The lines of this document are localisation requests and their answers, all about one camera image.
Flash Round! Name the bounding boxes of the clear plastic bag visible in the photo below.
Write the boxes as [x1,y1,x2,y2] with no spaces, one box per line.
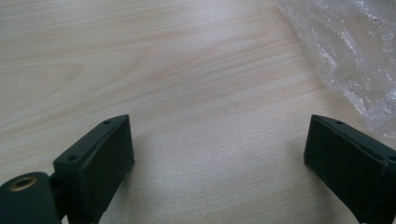
[276,0,396,139]

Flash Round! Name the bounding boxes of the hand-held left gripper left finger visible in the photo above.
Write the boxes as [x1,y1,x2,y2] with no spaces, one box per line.
[52,114,135,224]

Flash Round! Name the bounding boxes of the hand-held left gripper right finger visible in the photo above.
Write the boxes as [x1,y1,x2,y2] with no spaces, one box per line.
[304,114,396,224]

